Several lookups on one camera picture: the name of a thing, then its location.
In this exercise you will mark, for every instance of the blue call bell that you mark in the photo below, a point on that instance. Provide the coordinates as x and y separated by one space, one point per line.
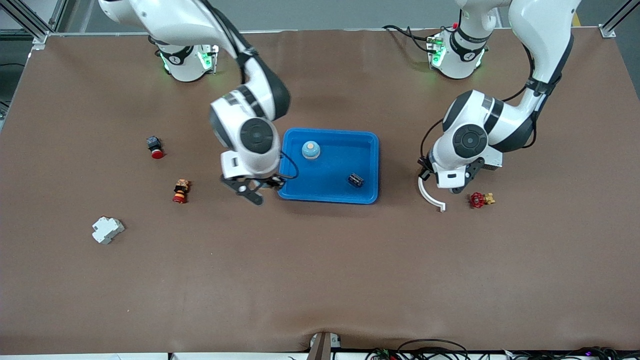
310 150

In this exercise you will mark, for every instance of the black capacitor with white print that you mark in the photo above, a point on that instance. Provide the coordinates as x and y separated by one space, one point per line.
355 180

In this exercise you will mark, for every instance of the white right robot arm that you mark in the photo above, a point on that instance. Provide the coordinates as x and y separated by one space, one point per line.
170 20

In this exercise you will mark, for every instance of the brass valve red handwheel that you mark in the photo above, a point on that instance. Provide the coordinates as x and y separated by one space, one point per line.
477 200

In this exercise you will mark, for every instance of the silver metal power supply box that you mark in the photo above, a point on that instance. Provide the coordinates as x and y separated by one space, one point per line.
495 159

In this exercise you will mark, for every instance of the blue plastic tray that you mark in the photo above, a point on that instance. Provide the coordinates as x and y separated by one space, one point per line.
325 175

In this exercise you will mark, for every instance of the red emergency stop orange base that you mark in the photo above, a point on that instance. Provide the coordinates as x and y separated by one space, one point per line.
181 191

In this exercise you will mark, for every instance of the red push button blue base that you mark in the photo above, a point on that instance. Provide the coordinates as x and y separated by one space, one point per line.
155 147

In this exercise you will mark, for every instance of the brown table cover mat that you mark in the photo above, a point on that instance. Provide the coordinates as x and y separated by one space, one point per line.
320 275

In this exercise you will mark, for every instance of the white circuit breaker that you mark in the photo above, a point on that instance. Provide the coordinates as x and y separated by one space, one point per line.
107 230

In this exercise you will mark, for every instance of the white curved plastic bracket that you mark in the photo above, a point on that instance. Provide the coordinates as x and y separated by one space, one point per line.
423 195

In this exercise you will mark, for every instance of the aluminium frame profile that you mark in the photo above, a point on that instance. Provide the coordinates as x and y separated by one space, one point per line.
37 35
607 31

